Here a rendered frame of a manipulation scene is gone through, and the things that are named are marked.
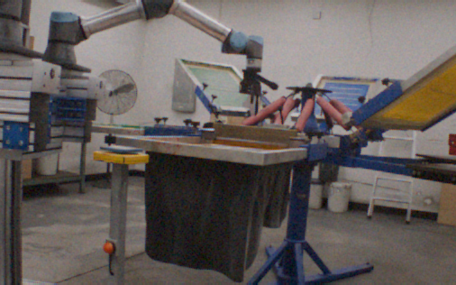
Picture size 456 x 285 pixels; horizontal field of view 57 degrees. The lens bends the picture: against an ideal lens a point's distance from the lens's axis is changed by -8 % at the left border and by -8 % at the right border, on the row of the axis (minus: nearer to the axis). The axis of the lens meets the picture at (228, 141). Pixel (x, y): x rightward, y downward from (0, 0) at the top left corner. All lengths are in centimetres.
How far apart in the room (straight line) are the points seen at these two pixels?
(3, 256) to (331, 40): 531
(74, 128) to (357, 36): 491
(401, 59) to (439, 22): 70
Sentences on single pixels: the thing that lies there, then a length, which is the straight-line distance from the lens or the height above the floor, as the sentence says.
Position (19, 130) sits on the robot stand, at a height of 101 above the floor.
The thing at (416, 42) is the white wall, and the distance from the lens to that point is 613.
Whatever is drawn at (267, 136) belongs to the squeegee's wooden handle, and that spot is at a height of 102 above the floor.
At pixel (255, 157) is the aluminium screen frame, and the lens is 139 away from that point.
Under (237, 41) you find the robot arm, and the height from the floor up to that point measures 141.
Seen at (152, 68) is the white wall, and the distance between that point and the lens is 747.
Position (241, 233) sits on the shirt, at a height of 70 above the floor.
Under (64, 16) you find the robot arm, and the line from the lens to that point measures 193.
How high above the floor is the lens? 109
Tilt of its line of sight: 3 degrees down
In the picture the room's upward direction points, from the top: 5 degrees clockwise
